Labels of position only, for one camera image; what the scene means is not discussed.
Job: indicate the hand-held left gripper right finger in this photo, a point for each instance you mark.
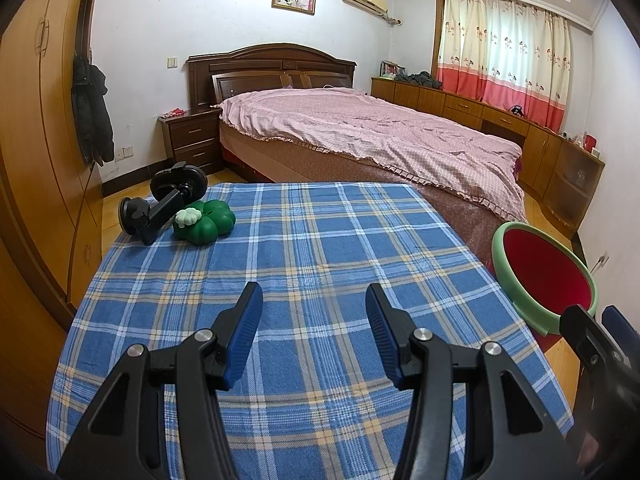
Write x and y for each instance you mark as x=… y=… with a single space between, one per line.
x=385 y=335

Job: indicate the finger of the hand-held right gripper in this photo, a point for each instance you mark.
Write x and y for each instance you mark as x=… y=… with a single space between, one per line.
x=580 y=330
x=617 y=322

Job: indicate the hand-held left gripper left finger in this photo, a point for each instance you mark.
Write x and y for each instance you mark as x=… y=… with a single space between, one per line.
x=245 y=335

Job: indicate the red bin with green rim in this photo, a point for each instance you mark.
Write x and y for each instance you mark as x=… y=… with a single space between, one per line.
x=545 y=270

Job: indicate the blue plaid cloth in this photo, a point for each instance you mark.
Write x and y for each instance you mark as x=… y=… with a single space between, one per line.
x=310 y=260

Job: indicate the green clover toy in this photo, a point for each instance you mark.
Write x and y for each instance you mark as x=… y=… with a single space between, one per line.
x=205 y=222

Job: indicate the wooden corner shelf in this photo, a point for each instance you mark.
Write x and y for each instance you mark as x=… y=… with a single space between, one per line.
x=575 y=195

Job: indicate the black phone holder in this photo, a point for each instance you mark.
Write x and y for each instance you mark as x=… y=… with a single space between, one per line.
x=165 y=195

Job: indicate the purple bed sheet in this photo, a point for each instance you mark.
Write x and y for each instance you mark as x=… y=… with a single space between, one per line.
x=517 y=167

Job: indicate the small red box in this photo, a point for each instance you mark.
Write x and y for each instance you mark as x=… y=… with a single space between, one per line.
x=590 y=141

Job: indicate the dark wooden nightstand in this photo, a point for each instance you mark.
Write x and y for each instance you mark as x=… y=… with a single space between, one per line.
x=192 y=140

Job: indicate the pink checked quilt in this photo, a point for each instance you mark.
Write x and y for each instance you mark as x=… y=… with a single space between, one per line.
x=375 y=130

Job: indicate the small black object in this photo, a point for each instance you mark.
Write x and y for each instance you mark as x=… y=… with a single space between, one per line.
x=515 y=110

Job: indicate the small red object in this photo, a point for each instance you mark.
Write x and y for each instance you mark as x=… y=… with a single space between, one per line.
x=176 y=110

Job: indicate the long wooden cabinet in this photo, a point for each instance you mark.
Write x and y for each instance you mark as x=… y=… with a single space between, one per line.
x=450 y=105

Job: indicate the dark clothes pile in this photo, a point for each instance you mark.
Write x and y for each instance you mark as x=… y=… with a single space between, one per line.
x=417 y=80

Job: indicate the black jacket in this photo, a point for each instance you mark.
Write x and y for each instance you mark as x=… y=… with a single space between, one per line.
x=92 y=115

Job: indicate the dark wooden bed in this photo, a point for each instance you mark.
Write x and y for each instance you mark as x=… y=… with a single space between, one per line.
x=270 y=62

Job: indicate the cream and red curtain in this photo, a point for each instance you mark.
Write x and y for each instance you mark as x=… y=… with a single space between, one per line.
x=505 y=50

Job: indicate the light wooden wardrobe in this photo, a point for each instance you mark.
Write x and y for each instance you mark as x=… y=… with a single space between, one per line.
x=35 y=135

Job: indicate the white wall outlet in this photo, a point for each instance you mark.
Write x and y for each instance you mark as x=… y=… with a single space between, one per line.
x=603 y=258

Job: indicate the white wall socket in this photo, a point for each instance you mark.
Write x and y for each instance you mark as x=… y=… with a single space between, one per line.
x=124 y=153

